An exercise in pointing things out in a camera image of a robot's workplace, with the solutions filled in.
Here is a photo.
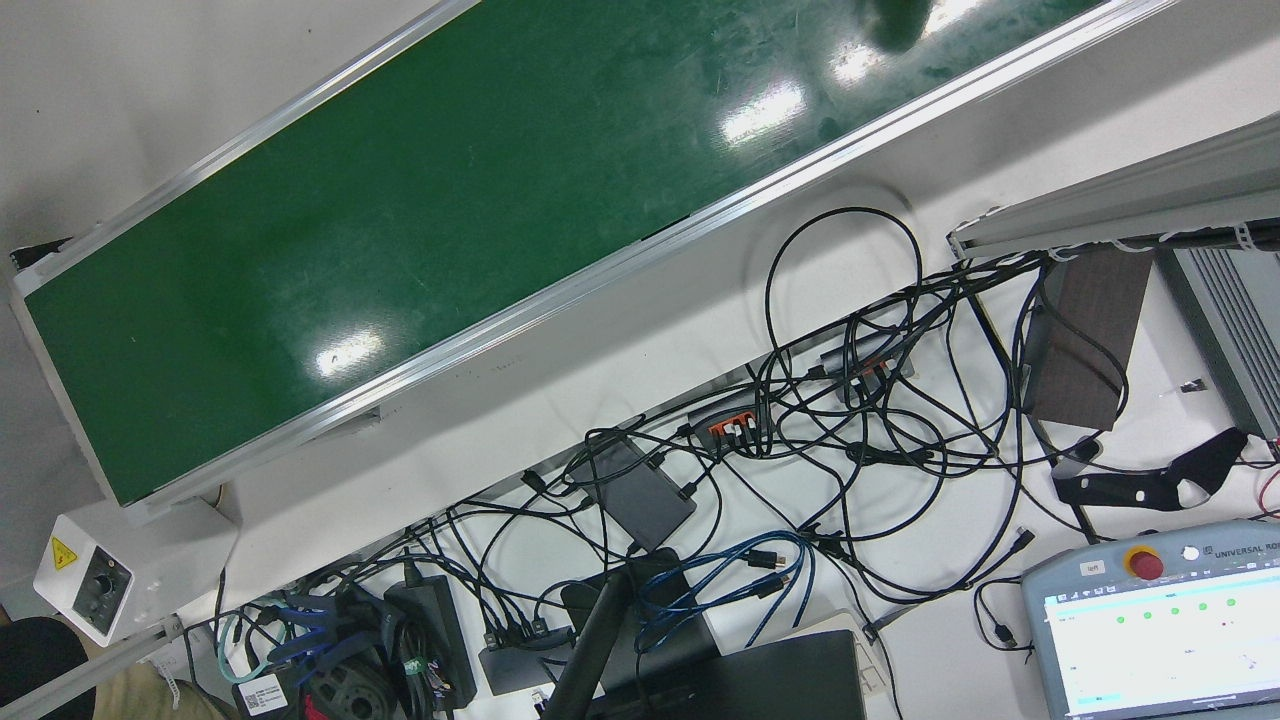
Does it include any black hub with orange ports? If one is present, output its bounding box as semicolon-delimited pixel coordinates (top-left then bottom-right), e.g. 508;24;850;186
686;388;776;453

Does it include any dark-haired person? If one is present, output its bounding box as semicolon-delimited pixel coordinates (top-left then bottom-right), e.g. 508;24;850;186
0;615;231;720

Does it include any black cable with usb plug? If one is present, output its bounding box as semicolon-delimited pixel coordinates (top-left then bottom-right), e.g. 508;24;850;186
865;527;1036;641

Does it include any small black hub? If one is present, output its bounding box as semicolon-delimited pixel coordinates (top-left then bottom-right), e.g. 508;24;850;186
478;620;576;696

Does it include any grey usb hub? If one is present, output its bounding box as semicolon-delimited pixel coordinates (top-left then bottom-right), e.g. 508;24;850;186
820;335;916;391

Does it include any grey finned metal box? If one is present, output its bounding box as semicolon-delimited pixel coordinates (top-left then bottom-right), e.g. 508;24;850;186
1155;245;1280;443

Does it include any black looped cable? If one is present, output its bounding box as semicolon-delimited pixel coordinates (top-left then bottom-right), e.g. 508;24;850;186
765;207;923;401

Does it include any black cable bundle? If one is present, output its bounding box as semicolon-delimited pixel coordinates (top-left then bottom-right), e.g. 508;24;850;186
405;250;1131;641

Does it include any black Huawei monitor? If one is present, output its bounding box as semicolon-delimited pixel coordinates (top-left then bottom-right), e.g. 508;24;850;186
545;548;871;720

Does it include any green conveyor belt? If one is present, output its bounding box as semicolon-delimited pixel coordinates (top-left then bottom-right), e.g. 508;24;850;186
8;0;1181;526

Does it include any black round reel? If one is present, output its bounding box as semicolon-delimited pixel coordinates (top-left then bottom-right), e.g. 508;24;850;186
300;660;401;720

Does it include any aluminium profile beam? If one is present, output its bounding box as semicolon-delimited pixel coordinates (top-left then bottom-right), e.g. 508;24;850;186
947;112;1280;263

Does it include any white conveyor control box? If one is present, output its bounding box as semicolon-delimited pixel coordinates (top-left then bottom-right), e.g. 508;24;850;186
33;497;241;647

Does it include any teal cable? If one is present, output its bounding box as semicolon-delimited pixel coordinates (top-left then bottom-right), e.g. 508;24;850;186
218;612;273;683

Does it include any aluminium rail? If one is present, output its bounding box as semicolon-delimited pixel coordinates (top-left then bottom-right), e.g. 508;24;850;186
0;615;186;720

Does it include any dark brown block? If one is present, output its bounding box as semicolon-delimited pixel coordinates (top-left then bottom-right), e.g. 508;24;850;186
1025;247;1156;431

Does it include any dark grey flat box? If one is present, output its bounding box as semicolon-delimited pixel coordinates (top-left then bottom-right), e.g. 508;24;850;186
570;437;698;553

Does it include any black strap bracket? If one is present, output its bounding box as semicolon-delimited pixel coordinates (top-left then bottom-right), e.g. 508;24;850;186
1052;427;1249;513

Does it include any dark blue cable bundle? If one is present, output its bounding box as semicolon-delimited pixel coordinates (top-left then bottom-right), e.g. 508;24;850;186
265;590;401;666

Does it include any red wire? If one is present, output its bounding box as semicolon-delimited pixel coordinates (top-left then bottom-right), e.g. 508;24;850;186
1240;455;1280;521

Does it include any grey robot teach pendant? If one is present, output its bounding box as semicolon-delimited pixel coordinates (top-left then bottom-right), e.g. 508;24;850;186
1021;519;1280;720

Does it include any white label tag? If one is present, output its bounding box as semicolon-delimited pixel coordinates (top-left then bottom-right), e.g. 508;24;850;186
235;675;291;716

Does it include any black power adapter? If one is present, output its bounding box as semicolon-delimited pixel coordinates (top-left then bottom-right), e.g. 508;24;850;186
385;575;479;711

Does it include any short black cable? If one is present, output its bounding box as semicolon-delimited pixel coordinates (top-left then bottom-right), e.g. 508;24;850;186
975;577;1036;651

